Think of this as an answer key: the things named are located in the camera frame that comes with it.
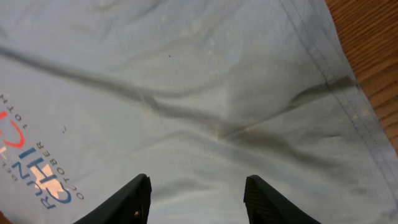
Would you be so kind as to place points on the light blue printed t-shirt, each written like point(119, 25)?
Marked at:
point(198, 95)

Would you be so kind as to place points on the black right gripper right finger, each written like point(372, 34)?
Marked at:
point(265, 205)

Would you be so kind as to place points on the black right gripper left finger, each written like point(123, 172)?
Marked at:
point(129, 205)

